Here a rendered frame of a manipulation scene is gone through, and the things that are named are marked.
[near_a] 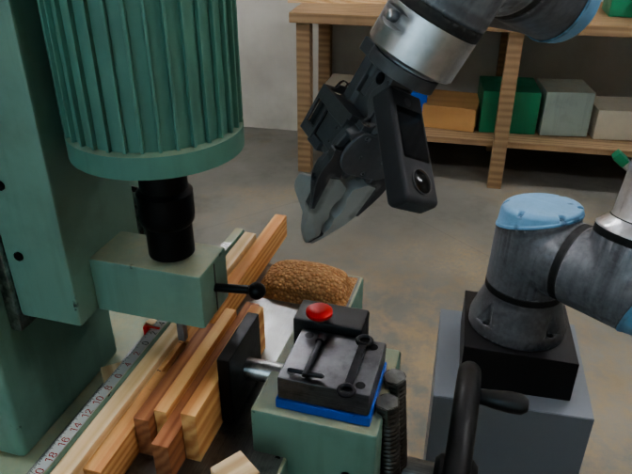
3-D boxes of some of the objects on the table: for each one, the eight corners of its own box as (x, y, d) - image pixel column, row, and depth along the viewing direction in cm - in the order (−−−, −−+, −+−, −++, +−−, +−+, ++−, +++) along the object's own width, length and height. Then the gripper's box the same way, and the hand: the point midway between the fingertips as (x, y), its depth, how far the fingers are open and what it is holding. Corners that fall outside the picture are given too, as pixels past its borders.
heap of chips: (343, 311, 92) (343, 290, 90) (251, 295, 95) (250, 275, 93) (357, 278, 99) (358, 258, 98) (272, 264, 103) (271, 244, 101)
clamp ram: (284, 435, 71) (282, 372, 67) (221, 421, 73) (215, 359, 68) (308, 381, 79) (308, 322, 74) (251, 370, 80) (247, 310, 76)
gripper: (411, 51, 67) (314, 210, 77) (346, 23, 61) (250, 198, 71) (458, 93, 61) (347, 258, 71) (392, 68, 56) (281, 250, 65)
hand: (315, 237), depth 69 cm, fingers closed
